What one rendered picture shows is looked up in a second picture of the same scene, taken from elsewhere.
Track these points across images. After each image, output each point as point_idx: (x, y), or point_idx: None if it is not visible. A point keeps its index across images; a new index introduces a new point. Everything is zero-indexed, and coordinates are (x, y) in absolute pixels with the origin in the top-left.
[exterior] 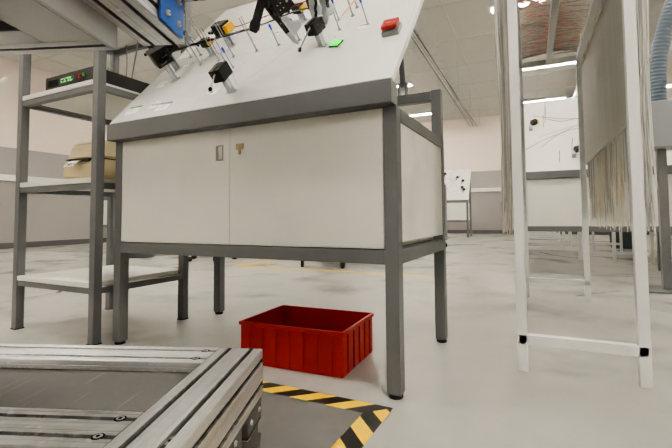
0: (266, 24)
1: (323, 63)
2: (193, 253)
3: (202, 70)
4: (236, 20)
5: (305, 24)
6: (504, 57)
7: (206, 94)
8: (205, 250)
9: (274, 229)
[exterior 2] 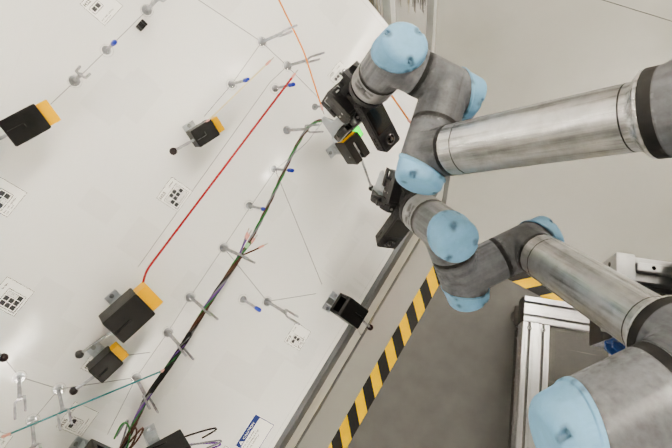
0: (78, 204)
1: (383, 167)
2: (336, 380)
3: (175, 370)
4: None
5: (357, 161)
6: None
7: (296, 347)
8: (345, 364)
9: (389, 283)
